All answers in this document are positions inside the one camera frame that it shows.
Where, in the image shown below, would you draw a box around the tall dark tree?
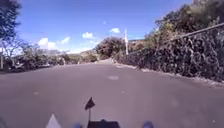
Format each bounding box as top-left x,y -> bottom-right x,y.
0,0 -> 22,69

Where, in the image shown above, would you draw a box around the bushy tree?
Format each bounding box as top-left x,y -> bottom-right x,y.
94,36 -> 127,61

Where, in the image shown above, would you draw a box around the row of trees and bushes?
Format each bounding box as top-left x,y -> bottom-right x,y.
0,42 -> 100,73

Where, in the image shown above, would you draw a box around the pale pole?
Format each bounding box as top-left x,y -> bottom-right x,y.
124,28 -> 129,56

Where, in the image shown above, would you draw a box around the dark stone wall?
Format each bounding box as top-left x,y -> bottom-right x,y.
113,22 -> 224,83

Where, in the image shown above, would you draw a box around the grey asphalt road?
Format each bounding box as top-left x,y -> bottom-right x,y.
0,58 -> 224,128

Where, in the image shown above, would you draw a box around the robot's own part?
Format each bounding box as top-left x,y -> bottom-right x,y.
142,120 -> 155,128

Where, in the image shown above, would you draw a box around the trees above stone wall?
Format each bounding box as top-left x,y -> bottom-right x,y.
129,0 -> 224,52

